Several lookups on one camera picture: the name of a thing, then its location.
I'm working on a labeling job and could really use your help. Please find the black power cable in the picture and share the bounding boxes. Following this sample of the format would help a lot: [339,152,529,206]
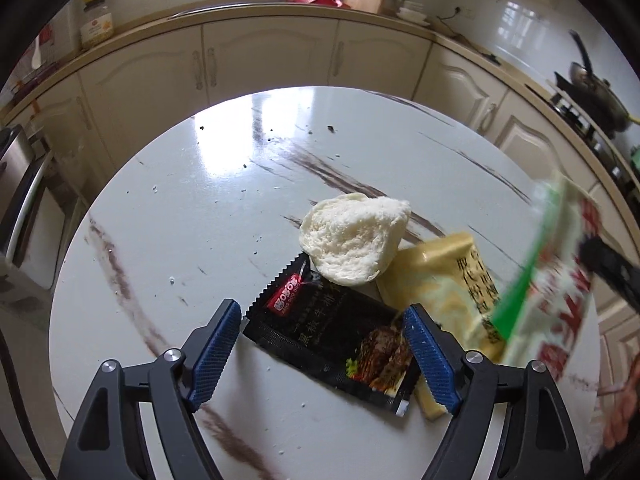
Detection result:
[435,6,501,63]

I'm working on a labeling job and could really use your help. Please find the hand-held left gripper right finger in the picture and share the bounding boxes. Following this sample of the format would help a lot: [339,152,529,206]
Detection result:
[402,304,586,480]

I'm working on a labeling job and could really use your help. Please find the person's right hand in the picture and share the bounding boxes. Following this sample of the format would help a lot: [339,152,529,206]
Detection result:
[597,382,636,453]

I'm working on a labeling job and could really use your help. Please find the glass jar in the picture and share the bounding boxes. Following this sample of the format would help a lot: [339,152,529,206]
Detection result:
[80,2,115,51]

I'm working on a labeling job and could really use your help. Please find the black wok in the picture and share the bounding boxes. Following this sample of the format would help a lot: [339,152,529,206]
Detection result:
[569,30,635,133]

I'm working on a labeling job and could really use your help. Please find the green red white packet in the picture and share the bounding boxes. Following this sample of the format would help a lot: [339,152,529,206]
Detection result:
[489,172,603,386]

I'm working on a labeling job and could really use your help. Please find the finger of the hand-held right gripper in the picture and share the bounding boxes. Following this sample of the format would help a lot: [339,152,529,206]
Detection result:
[577,237,640,311]

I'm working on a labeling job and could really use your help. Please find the gas stove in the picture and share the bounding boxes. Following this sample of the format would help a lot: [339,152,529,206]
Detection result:
[547,72,640,183]

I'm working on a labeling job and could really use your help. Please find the stainless steel appliance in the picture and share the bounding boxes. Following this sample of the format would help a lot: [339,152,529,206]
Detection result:
[0,125,57,271]

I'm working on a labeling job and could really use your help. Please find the white plates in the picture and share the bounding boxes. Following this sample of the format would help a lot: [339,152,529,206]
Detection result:
[397,0,432,27]

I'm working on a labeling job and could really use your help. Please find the black snack packet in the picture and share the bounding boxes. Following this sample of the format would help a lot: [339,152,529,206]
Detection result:
[241,252,421,417]

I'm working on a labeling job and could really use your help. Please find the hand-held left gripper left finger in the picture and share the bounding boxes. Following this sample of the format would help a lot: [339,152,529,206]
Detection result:
[60,299,243,480]

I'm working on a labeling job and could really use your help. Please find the yellow snack packet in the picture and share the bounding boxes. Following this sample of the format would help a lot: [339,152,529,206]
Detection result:
[376,231,506,420]

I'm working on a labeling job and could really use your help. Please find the white steamed bun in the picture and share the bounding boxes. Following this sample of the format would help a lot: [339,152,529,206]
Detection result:
[298,192,412,286]

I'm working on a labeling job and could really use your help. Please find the cream kitchen cabinets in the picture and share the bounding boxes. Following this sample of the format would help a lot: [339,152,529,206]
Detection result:
[0,5,640,361]

